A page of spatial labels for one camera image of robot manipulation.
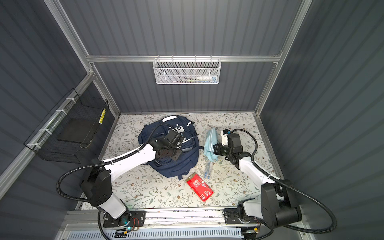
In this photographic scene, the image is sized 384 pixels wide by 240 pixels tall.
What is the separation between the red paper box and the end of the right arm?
21 centimetres

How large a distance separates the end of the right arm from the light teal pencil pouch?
0.06 m

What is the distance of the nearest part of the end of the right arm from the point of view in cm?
64

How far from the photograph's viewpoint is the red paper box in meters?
0.82

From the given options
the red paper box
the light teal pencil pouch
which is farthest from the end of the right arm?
the red paper box

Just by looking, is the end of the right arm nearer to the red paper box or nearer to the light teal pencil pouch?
the light teal pencil pouch

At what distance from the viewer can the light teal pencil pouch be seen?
0.84 metres

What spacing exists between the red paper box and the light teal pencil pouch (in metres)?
0.14
